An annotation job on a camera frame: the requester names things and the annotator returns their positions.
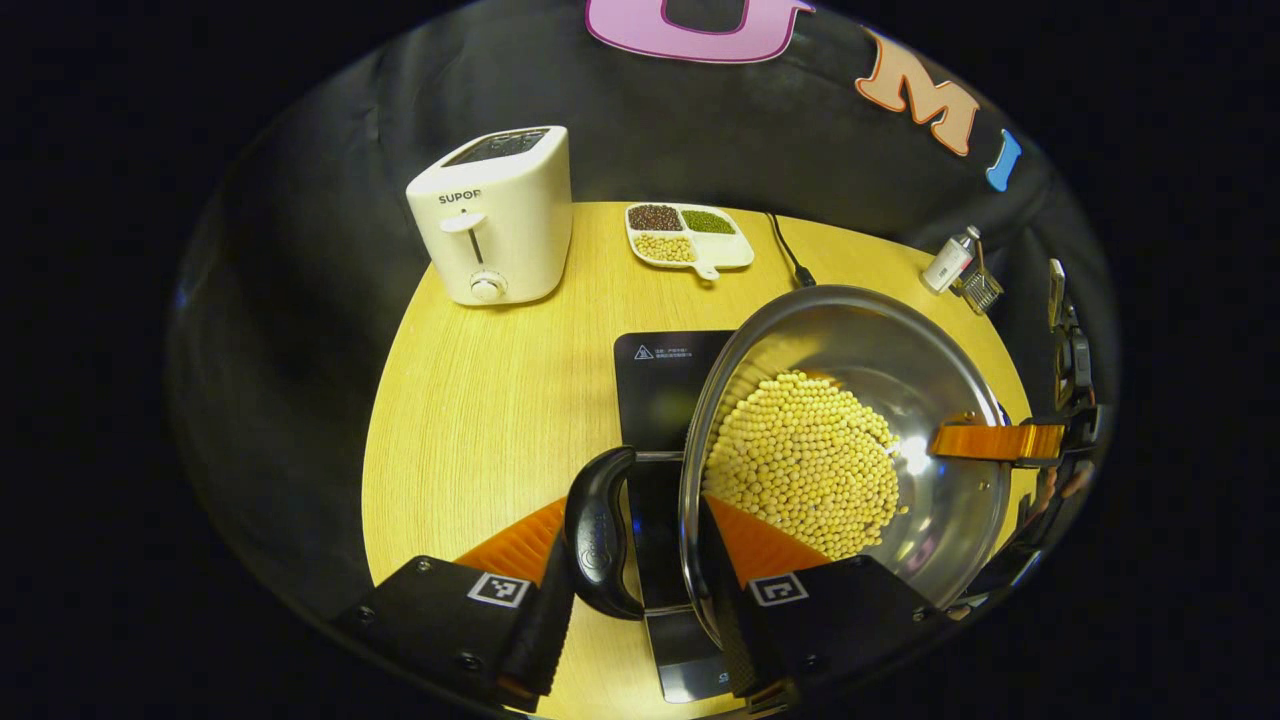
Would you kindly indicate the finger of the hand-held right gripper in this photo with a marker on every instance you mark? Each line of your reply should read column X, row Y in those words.
column 1000, row 442

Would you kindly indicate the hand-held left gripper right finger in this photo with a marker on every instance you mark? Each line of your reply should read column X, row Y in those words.
column 735, row 620

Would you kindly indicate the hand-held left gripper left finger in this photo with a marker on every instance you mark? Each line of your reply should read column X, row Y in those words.
column 545, row 630

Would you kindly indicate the stainless steel pot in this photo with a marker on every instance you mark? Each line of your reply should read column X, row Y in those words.
column 950, row 520

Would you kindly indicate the black induction cooktop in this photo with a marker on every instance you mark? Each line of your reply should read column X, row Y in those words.
column 660, row 390

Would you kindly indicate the heap of yellow soybeans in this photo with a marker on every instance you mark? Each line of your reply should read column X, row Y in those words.
column 800, row 470

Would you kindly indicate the small pink label bottle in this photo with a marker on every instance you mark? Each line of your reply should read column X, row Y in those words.
column 948, row 262

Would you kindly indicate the white divided bean dish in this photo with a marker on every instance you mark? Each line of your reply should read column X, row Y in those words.
column 690, row 240

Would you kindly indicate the white toaster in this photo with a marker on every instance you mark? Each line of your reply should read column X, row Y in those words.
column 500, row 220

